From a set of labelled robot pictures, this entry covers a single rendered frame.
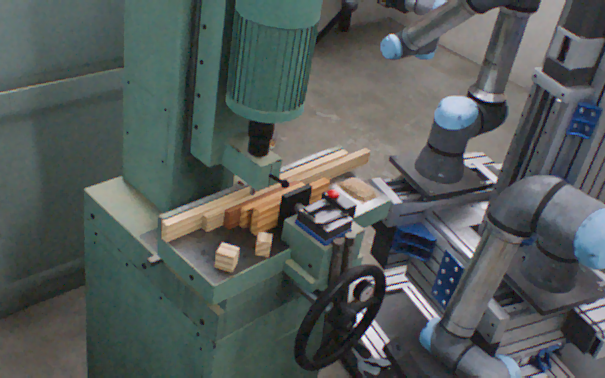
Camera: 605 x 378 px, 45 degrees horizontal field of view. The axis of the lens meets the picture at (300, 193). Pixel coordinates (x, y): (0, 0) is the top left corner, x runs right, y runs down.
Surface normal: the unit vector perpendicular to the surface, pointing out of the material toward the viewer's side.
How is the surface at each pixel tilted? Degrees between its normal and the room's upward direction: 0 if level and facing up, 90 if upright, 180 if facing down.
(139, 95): 90
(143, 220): 0
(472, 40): 90
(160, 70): 90
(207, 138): 90
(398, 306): 0
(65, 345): 0
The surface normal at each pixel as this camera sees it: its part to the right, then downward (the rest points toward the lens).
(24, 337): 0.15, -0.81
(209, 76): -0.71, 0.31
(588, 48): 0.44, 0.57
